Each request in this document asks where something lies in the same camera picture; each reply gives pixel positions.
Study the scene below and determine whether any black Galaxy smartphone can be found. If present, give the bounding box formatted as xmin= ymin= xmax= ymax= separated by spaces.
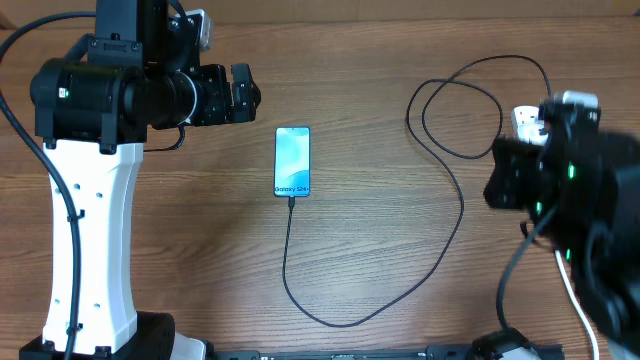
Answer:
xmin=273 ymin=127 xmax=311 ymax=197

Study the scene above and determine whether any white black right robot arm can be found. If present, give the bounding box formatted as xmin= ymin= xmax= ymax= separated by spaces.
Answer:
xmin=484 ymin=132 xmax=639 ymax=354

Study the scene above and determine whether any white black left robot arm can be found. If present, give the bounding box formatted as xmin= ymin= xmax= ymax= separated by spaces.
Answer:
xmin=19 ymin=1 xmax=261 ymax=359

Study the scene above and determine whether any white power strip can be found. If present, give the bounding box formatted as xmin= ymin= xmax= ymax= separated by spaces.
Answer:
xmin=511 ymin=105 xmax=548 ymax=146

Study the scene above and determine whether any white power strip cord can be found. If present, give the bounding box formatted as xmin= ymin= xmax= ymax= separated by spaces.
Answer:
xmin=553 ymin=249 xmax=600 ymax=360

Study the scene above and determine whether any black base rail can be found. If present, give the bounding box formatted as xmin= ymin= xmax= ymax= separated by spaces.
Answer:
xmin=212 ymin=345 xmax=472 ymax=360

